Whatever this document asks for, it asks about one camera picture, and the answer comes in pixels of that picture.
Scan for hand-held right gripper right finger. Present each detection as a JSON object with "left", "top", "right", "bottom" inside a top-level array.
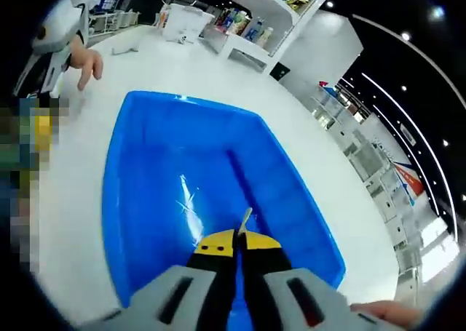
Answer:
[{"left": 237, "top": 231, "right": 365, "bottom": 331}]

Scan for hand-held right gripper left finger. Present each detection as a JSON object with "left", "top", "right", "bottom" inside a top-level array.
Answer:
[{"left": 127, "top": 228, "right": 240, "bottom": 331}]

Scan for thin beige chip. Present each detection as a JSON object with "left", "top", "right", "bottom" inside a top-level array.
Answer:
[{"left": 238, "top": 207, "right": 254, "bottom": 235}]

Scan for blue plastic box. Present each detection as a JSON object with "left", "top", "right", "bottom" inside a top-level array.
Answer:
[{"left": 101, "top": 89, "right": 347, "bottom": 311}]

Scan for person's left hand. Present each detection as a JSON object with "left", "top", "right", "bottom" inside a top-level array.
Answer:
[{"left": 66, "top": 36, "right": 105, "bottom": 92}]

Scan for person's right hand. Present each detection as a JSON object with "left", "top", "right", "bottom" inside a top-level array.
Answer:
[{"left": 349, "top": 300, "right": 425, "bottom": 330}]

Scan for white flat object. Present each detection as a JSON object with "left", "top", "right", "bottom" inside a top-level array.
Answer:
[{"left": 110, "top": 41, "right": 142, "bottom": 56}]

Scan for white storage bin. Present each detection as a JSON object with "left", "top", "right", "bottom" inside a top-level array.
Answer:
[{"left": 161, "top": 3, "right": 217, "bottom": 44}]

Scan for white table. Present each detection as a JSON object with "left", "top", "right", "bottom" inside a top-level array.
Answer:
[{"left": 21, "top": 20, "right": 463, "bottom": 331}]

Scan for row of white office desks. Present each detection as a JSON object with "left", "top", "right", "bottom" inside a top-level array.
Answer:
[{"left": 312, "top": 81, "right": 460, "bottom": 287}]

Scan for colourful drink cartons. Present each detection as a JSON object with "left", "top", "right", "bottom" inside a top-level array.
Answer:
[{"left": 213, "top": 7, "right": 253, "bottom": 36}]

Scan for pale drink bottle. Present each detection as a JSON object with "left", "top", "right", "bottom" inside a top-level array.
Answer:
[
  {"left": 258, "top": 26, "right": 275, "bottom": 48},
  {"left": 249, "top": 16, "right": 265, "bottom": 41}
]

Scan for black square panel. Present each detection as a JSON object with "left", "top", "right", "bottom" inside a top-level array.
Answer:
[{"left": 269, "top": 62, "right": 291, "bottom": 81}]

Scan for white display shelf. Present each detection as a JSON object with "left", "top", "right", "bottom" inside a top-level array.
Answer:
[{"left": 198, "top": 0, "right": 365, "bottom": 81}]

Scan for orange blue wall poster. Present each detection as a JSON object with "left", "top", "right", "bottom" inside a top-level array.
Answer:
[{"left": 394, "top": 161, "right": 426, "bottom": 207}]

